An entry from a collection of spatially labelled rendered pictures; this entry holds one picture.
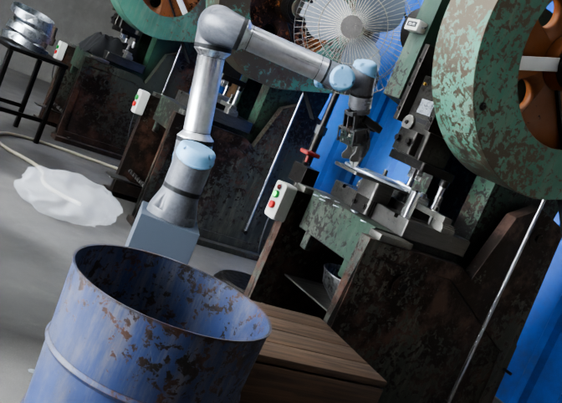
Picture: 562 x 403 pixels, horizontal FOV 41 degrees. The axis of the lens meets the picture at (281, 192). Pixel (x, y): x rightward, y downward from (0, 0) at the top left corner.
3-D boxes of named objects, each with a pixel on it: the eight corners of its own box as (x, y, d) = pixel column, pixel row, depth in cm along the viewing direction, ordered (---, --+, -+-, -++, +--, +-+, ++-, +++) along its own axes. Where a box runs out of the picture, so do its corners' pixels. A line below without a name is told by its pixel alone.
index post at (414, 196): (404, 217, 243) (416, 190, 241) (399, 214, 245) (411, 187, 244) (411, 219, 244) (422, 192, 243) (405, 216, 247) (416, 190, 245)
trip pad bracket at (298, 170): (288, 213, 276) (309, 165, 274) (275, 205, 284) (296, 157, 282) (300, 217, 279) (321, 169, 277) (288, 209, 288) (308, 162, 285)
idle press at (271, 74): (121, 235, 358) (262, -117, 336) (79, 177, 442) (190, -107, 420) (364, 300, 435) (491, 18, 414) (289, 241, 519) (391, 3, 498)
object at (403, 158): (417, 177, 252) (424, 162, 251) (384, 161, 269) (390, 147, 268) (450, 191, 261) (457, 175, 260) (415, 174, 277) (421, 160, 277)
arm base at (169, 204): (145, 213, 215) (158, 182, 214) (146, 202, 230) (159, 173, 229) (195, 232, 219) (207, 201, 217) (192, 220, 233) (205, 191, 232)
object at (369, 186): (340, 207, 245) (357, 170, 243) (319, 195, 256) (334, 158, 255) (395, 227, 258) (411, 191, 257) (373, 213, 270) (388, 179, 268)
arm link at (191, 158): (162, 182, 216) (180, 140, 215) (165, 175, 229) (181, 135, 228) (201, 198, 218) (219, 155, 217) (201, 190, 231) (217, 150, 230)
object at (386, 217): (401, 237, 240) (408, 220, 239) (329, 193, 277) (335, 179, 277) (463, 257, 256) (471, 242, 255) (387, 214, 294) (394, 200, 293)
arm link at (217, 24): (207, -5, 209) (364, 65, 218) (206, -2, 220) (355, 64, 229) (191, 34, 211) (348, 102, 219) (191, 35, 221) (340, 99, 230)
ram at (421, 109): (409, 156, 251) (446, 73, 247) (383, 145, 263) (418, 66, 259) (444, 170, 260) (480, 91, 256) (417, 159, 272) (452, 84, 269)
